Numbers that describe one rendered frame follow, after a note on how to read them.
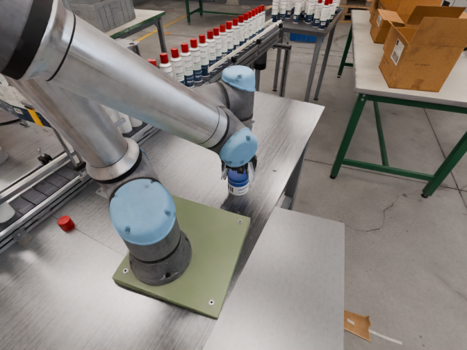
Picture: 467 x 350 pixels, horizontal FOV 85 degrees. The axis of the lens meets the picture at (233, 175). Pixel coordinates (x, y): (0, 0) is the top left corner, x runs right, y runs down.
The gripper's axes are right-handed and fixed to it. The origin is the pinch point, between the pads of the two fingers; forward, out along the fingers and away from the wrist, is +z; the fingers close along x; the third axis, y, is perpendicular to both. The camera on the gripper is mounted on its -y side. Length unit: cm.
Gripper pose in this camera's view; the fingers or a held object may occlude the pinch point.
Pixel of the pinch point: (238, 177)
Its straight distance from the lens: 82.5
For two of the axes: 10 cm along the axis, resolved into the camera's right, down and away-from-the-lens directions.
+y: -1.9, 6.8, -7.1
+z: 0.0, 7.2, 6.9
